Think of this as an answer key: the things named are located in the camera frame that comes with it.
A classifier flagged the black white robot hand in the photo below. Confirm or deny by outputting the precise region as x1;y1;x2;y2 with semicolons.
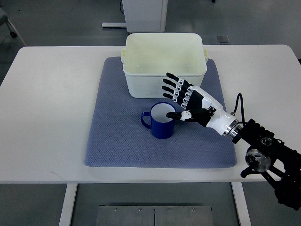
162;73;242;138

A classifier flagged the blue enamel mug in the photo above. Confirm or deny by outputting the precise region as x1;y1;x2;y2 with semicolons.
140;102;176;139

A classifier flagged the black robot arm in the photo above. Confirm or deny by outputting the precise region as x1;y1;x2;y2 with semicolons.
228;93;301;210

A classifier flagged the cream plastic storage box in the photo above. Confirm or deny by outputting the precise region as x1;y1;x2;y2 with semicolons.
121;33;208;98

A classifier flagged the grey floor socket plate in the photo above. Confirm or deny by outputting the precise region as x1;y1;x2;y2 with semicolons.
217;35;230;43

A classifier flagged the blue-grey textured cloth mat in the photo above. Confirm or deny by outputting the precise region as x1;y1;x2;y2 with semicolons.
85;57;237;169

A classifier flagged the white cabinet with base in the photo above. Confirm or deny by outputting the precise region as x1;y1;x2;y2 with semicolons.
102;0;168;33

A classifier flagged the right white table leg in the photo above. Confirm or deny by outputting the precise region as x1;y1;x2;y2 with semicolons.
231;182;251;226

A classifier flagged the white table leg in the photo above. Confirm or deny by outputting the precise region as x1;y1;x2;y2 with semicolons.
59;184;78;226
231;182;251;226

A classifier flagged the metal floor plate with screws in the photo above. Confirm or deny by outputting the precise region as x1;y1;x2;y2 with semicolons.
96;205;214;226

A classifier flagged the left white table leg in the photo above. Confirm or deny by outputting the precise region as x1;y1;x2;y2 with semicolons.
59;184;78;226

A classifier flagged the office chair with caster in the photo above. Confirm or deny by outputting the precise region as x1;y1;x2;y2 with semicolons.
0;9;27;46

